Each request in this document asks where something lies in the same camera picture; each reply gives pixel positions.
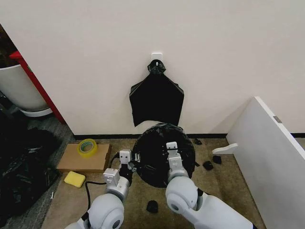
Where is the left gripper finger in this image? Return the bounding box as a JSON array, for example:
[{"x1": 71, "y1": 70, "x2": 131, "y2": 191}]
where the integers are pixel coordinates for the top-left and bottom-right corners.
[{"x1": 128, "y1": 153, "x2": 142, "y2": 171}]

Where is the round bin with black bag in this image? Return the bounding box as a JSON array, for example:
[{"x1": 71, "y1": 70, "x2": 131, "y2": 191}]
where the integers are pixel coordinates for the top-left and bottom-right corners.
[{"x1": 132, "y1": 123, "x2": 196, "y2": 188}]

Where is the hanging black garbage bag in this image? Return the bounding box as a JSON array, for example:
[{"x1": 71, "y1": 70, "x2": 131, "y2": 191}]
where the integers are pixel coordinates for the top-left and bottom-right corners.
[{"x1": 129, "y1": 60, "x2": 185, "y2": 128}]

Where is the yellow tape roll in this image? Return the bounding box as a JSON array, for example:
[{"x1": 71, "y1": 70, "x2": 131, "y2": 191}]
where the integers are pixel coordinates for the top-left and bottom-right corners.
[{"x1": 76, "y1": 139, "x2": 99, "y2": 159}]

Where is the flat brown cardboard box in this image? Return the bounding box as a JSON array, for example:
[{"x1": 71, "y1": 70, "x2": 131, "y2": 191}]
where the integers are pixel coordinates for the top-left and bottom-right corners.
[{"x1": 56, "y1": 143, "x2": 112, "y2": 174}]

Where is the yellow sponge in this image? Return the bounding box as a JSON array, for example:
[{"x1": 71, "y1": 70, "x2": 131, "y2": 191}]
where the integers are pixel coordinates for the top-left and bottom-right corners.
[{"x1": 64, "y1": 171, "x2": 86, "y2": 188}]

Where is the white board foot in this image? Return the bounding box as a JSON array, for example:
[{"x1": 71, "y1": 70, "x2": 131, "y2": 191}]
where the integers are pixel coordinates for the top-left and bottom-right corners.
[{"x1": 212, "y1": 143, "x2": 239, "y2": 155}]

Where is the white board panel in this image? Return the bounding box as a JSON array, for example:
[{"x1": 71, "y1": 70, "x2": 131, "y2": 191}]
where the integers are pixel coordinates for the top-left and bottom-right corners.
[{"x1": 225, "y1": 96, "x2": 305, "y2": 229}]

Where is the pile of black plastic bags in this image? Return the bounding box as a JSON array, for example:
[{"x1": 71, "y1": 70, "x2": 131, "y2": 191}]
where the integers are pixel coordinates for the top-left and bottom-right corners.
[{"x1": 0, "y1": 112, "x2": 61, "y2": 224}]

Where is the white planter saucer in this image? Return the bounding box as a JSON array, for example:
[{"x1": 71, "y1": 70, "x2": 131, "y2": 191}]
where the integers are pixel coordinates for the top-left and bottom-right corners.
[{"x1": 18, "y1": 106, "x2": 54, "y2": 118}]

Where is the white round planter pot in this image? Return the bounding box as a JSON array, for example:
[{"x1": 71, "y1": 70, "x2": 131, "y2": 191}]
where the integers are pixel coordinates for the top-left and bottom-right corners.
[{"x1": 0, "y1": 63, "x2": 50, "y2": 112}]

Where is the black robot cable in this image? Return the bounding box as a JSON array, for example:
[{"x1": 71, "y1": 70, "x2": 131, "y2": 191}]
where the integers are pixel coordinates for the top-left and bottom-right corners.
[{"x1": 80, "y1": 152, "x2": 120, "y2": 221}]

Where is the white wall hook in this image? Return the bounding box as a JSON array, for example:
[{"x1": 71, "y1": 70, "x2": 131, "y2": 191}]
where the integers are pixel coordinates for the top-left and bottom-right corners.
[{"x1": 151, "y1": 52, "x2": 164, "y2": 65}]

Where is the red metal frame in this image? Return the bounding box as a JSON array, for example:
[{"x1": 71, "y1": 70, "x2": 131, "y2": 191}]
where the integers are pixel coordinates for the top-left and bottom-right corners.
[{"x1": 9, "y1": 50, "x2": 66, "y2": 125}]

